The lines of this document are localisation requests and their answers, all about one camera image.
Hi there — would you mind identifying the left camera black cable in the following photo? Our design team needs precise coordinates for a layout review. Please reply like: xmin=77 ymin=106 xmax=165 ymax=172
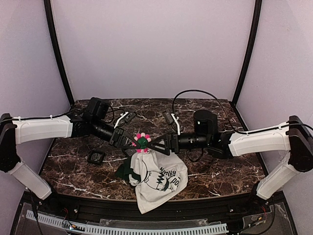
xmin=104 ymin=105 xmax=123 ymax=125

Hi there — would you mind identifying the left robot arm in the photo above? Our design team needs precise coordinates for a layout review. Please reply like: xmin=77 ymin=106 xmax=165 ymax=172
xmin=0 ymin=97 xmax=143 ymax=200

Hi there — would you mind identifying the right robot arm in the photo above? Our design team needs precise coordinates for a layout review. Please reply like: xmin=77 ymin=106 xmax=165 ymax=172
xmin=147 ymin=110 xmax=313 ymax=201

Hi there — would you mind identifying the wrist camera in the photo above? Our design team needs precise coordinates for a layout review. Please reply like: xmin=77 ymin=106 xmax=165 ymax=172
xmin=162 ymin=110 xmax=183 ymax=135
xmin=114 ymin=111 xmax=137 ymax=128

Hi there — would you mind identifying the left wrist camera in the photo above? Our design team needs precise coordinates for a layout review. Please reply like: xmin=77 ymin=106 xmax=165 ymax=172
xmin=114 ymin=111 xmax=137 ymax=128

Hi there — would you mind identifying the pink flower brooch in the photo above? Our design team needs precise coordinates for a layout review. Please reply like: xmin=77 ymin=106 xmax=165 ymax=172
xmin=134 ymin=132 xmax=151 ymax=153

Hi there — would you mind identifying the white slotted cable duct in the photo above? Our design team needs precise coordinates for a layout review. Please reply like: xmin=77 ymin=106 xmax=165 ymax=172
xmin=25 ymin=210 xmax=229 ymax=235

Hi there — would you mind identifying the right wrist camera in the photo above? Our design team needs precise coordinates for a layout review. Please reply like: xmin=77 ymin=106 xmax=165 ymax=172
xmin=162 ymin=110 xmax=183 ymax=135

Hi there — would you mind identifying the right black frame post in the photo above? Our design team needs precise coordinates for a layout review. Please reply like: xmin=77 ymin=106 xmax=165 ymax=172
xmin=232 ymin=0 xmax=262 ymax=106

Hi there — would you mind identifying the black aluminium front rail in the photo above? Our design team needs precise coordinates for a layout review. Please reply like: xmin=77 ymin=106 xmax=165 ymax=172
xmin=39 ymin=194 xmax=268 ymax=222

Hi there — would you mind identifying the white and green garment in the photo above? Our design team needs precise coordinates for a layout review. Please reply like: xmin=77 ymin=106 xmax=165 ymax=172
xmin=115 ymin=150 xmax=188 ymax=214

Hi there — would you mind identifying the black square box left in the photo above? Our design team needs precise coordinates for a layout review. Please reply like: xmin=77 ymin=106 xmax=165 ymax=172
xmin=87 ymin=150 xmax=105 ymax=165

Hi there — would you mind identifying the left black frame post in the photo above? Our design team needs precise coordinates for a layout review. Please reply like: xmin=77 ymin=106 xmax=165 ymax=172
xmin=43 ymin=0 xmax=75 ymax=107

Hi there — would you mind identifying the right camera black cable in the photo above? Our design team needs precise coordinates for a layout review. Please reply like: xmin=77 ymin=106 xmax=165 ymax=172
xmin=172 ymin=90 xmax=245 ymax=134

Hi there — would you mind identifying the camera black cable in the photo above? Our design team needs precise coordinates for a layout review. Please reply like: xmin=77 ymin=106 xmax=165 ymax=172
xmin=104 ymin=105 xmax=123 ymax=125
xmin=172 ymin=90 xmax=245 ymax=134

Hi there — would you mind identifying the black frame post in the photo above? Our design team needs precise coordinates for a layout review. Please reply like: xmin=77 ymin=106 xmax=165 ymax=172
xmin=232 ymin=0 xmax=262 ymax=106
xmin=43 ymin=0 xmax=75 ymax=107

